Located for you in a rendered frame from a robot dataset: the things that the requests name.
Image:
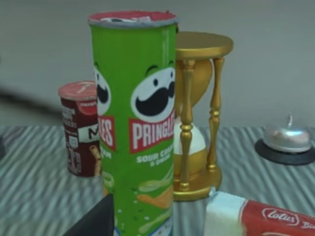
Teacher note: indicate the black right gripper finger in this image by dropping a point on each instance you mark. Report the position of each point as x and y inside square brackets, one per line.
[96, 218]

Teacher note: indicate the green Pringles chips can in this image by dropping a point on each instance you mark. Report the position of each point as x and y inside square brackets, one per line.
[137, 147]

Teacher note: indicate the dark red snack cup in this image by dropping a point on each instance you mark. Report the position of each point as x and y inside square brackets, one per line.
[78, 118]

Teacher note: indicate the golden hourglass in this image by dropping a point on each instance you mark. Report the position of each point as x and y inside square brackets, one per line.
[197, 137]

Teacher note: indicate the silver service bell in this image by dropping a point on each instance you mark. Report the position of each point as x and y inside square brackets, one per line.
[286, 140]

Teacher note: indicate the red Lotus biscuit pack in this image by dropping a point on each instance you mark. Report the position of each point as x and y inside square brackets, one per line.
[265, 218]

